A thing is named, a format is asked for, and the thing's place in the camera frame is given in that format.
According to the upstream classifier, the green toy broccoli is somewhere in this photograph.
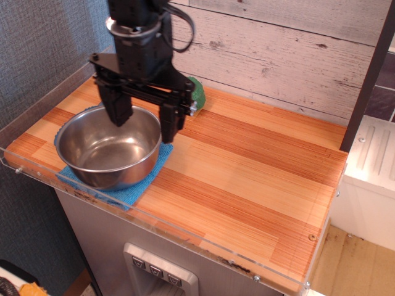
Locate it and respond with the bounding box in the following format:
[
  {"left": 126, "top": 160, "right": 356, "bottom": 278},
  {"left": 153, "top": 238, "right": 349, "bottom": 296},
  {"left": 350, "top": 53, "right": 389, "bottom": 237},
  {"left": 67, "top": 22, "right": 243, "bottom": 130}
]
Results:
[{"left": 188, "top": 76, "right": 206, "bottom": 110}]

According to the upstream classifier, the orange object at corner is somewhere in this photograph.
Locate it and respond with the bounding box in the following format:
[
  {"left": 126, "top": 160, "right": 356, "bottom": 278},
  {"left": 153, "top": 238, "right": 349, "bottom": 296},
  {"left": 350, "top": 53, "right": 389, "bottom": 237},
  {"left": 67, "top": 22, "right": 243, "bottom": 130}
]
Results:
[{"left": 19, "top": 282, "right": 48, "bottom": 296}]

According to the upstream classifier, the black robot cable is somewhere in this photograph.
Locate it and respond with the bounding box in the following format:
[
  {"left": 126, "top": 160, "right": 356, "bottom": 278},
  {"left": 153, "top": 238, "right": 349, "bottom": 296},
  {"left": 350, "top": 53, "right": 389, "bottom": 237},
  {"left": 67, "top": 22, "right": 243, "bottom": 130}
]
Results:
[{"left": 163, "top": 2, "right": 196, "bottom": 53}]

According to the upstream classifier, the stainless steel bowl pan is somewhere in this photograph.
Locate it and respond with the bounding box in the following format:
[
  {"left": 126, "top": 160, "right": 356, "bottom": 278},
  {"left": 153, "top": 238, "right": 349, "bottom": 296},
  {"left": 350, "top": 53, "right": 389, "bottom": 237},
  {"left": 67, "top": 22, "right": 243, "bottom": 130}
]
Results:
[{"left": 55, "top": 105, "right": 163, "bottom": 191}]

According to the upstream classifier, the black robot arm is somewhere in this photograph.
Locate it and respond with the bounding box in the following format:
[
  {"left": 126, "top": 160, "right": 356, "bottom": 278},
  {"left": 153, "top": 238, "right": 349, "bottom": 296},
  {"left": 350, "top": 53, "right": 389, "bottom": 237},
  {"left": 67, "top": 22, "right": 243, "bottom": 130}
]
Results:
[{"left": 89, "top": 1, "right": 196, "bottom": 144}]

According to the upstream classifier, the blue cloth napkin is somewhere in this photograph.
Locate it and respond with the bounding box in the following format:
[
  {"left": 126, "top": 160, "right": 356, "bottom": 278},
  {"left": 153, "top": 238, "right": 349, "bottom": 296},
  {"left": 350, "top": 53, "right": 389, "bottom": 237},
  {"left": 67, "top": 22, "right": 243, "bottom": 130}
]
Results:
[{"left": 55, "top": 104, "right": 174, "bottom": 212}]

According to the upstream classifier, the dark right shelf post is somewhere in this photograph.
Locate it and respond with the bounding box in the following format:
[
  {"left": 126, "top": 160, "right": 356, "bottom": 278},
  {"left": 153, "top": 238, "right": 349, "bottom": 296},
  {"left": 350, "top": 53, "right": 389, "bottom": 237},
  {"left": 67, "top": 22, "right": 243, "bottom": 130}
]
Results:
[{"left": 339, "top": 1, "right": 394, "bottom": 152}]

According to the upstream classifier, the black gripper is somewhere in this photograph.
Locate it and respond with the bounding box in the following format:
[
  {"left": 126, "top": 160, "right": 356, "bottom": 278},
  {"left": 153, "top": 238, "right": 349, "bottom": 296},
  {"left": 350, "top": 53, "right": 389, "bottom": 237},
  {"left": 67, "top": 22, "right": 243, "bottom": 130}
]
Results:
[{"left": 89, "top": 29, "right": 196, "bottom": 144}]

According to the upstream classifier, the blue handled toy fork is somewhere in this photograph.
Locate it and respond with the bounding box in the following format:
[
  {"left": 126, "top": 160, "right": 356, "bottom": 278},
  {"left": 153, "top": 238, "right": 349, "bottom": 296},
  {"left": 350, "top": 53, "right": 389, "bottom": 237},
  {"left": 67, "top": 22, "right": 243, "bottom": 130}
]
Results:
[{"left": 54, "top": 125, "right": 65, "bottom": 147}]

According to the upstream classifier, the clear acrylic table guard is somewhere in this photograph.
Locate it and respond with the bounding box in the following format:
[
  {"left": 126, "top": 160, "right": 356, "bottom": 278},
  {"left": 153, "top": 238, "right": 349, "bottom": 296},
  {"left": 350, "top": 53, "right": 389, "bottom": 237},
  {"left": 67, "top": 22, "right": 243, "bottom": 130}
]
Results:
[{"left": 1, "top": 69, "right": 347, "bottom": 295}]

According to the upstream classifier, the grey cabinet with dispenser panel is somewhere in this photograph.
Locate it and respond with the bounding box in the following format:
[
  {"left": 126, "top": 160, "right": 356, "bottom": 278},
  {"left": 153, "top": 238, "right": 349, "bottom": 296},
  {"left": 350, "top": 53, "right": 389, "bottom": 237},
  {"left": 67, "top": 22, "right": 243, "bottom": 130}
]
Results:
[{"left": 54, "top": 187, "right": 297, "bottom": 296}]

